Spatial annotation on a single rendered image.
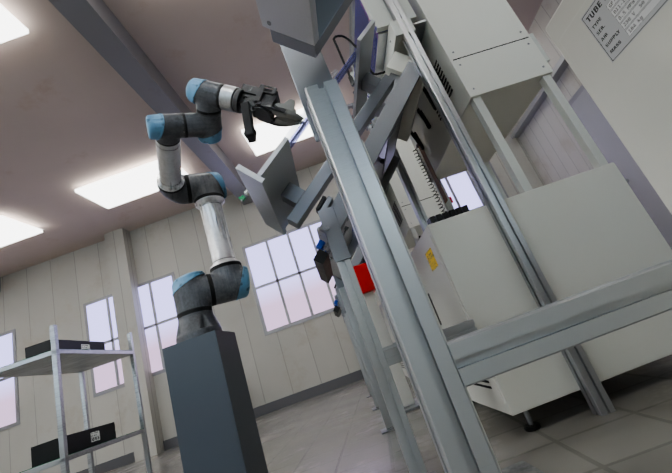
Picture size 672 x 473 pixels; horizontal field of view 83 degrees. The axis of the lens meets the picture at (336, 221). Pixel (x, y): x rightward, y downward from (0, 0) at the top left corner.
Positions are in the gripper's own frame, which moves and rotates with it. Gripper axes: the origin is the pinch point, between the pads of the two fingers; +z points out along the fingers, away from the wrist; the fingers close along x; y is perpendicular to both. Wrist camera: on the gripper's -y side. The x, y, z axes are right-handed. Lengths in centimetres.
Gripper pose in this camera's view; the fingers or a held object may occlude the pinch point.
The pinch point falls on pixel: (298, 121)
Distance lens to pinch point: 117.3
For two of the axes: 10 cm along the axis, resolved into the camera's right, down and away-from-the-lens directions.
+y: 2.8, -9.1, 3.2
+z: 9.6, 2.6, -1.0
